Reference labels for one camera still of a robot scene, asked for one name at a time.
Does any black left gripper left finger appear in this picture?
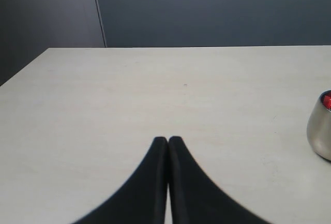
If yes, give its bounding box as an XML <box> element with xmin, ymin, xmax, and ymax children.
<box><xmin>76</xmin><ymin>137</ymin><xmax>169</xmax><ymax>223</ymax></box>

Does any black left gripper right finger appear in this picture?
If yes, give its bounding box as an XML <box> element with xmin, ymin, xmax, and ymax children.
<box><xmin>168</xmin><ymin>136</ymin><xmax>268</xmax><ymax>223</ymax></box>

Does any steel cup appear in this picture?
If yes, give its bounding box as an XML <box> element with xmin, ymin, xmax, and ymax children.
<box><xmin>307</xmin><ymin>90</ymin><xmax>330</xmax><ymax>161</ymax></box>

